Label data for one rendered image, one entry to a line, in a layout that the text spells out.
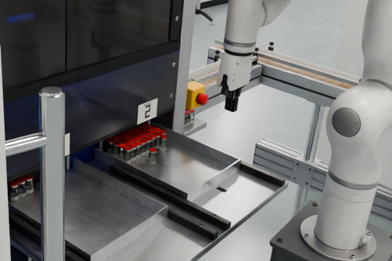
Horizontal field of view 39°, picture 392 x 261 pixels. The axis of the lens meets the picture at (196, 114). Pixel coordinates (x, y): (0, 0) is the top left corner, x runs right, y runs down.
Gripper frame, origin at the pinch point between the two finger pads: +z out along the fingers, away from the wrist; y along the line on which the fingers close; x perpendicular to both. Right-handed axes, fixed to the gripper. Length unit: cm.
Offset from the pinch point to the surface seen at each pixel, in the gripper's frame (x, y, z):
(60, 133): 34, 88, -34
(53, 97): 33, 89, -38
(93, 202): -14.7, 36.9, 21.8
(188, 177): -5.0, 9.5, 22.0
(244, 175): 5.1, -4.0, 22.3
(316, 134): -7, -86, 42
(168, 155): -17.4, 3.5, 22.1
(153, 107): -23.3, 5.1, 7.7
